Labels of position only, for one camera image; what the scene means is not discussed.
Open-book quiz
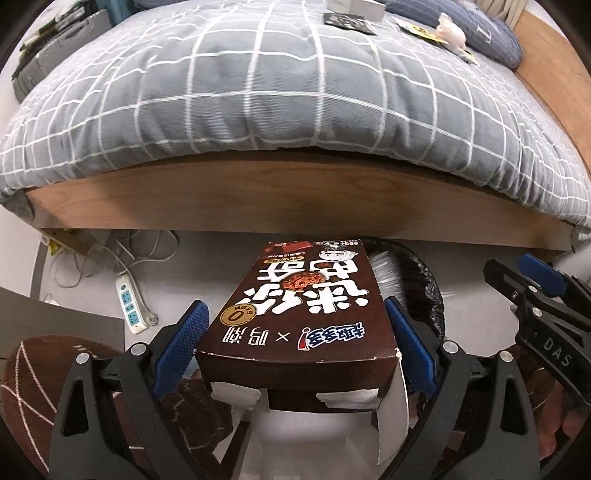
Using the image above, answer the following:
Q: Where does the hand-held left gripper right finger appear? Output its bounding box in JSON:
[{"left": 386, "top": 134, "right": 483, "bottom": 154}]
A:
[{"left": 384, "top": 296, "right": 541, "bottom": 480}]

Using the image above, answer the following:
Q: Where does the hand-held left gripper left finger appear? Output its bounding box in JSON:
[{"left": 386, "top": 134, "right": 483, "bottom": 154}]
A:
[{"left": 48, "top": 300, "right": 209, "bottom": 480}]

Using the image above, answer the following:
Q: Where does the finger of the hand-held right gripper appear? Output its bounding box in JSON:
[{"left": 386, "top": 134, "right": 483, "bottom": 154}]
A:
[
  {"left": 484, "top": 260, "right": 539, "bottom": 305},
  {"left": 518, "top": 253, "right": 591, "bottom": 303}
]

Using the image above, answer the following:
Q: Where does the bin with black liner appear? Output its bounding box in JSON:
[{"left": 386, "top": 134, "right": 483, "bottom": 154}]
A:
[{"left": 365, "top": 237, "right": 448, "bottom": 365}]

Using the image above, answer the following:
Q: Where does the brown chocolate snack box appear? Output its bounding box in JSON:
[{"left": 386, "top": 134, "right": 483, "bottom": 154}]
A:
[{"left": 194, "top": 239, "right": 409, "bottom": 467}]

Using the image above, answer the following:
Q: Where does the person's right hand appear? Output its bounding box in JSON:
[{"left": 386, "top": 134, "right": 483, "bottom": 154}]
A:
[{"left": 536, "top": 383, "right": 591, "bottom": 462}]

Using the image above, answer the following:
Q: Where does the white power strip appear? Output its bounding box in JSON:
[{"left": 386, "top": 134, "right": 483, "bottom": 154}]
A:
[{"left": 115, "top": 272, "right": 151, "bottom": 334}]

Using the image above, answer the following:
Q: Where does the blue checked quilt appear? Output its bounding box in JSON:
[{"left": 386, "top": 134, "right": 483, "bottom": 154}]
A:
[{"left": 383, "top": 0, "right": 523, "bottom": 70}]

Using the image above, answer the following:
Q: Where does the crumpled white plastic ball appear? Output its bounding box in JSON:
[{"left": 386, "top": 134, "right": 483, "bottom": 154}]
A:
[{"left": 435, "top": 13, "right": 468, "bottom": 48}]

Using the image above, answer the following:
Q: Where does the yellow snack packet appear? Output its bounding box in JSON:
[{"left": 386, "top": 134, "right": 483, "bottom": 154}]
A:
[{"left": 396, "top": 17, "right": 479, "bottom": 64}]

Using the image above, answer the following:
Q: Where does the grey checked bed sheet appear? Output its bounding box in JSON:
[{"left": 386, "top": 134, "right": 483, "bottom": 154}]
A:
[{"left": 0, "top": 0, "right": 591, "bottom": 229}]

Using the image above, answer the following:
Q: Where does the black wet wipe packet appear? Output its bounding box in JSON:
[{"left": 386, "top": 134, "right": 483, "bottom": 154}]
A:
[{"left": 322, "top": 12, "right": 376, "bottom": 36}]

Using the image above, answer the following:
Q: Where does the white earphone box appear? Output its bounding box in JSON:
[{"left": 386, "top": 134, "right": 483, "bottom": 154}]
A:
[{"left": 327, "top": 0, "right": 387, "bottom": 22}]

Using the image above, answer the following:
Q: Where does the grey suitcase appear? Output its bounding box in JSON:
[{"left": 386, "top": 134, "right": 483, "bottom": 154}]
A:
[{"left": 13, "top": 9, "right": 112, "bottom": 103}]

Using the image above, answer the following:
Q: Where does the white power strip cable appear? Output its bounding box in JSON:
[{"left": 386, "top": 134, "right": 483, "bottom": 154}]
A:
[{"left": 50, "top": 230, "right": 180, "bottom": 298}]

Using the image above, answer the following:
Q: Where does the wooden bed frame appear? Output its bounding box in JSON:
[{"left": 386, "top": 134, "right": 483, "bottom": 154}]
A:
[{"left": 25, "top": 9, "right": 591, "bottom": 254}]

